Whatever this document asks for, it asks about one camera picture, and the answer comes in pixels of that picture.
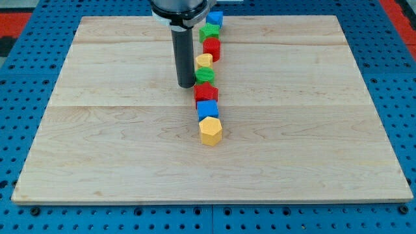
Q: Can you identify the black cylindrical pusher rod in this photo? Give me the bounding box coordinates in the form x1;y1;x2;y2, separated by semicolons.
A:
171;29;195;88

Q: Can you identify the yellow hexagon block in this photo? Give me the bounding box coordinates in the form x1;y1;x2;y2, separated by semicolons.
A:
199;117;222;146

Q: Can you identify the yellow rounded block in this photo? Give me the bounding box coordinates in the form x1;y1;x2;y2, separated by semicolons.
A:
195;53;213;70

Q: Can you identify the red cylinder block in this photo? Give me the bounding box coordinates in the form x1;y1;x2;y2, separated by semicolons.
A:
202;38;221;62

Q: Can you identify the green star block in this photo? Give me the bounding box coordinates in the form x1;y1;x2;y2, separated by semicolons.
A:
199;23;220;43

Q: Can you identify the green cylinder block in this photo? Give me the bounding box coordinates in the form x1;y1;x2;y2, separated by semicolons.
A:
195;67;215;85

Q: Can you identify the blue cube block far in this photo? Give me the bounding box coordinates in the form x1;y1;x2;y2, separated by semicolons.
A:
205;11;224;28

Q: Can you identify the blue cube block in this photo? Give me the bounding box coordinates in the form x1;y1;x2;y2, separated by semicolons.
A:
205;11;224;28
197;99;219;122

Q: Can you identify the red star block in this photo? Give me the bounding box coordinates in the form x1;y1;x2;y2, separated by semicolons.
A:
194;82;218;109

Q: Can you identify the blue cube block near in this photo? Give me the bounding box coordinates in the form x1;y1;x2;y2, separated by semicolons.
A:
197;99;219;122

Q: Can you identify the light wooden board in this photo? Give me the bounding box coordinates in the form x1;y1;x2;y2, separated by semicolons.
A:
12;16;413;205

